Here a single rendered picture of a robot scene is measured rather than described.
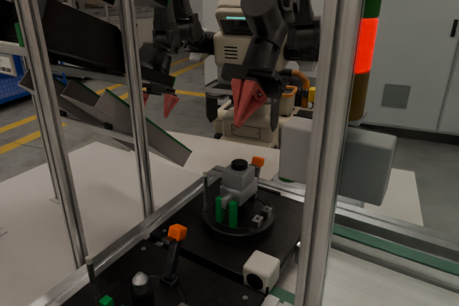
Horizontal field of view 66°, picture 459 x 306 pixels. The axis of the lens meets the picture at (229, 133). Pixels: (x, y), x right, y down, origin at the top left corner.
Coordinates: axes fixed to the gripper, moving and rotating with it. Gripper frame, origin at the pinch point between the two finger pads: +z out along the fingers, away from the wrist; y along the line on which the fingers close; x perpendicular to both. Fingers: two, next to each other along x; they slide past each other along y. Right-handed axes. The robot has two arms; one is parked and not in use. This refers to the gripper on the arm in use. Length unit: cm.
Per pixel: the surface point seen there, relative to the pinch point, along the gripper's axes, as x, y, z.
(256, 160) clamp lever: 11.9, 0.2, 3.5
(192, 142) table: 53, -45, -4
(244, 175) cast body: 4.5, 2.4, 7.9
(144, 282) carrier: -11.3, 1.4, 26.4
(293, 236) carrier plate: 13.7, 11.1, 14.9
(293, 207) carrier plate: 20.1, 7.8, 9.6
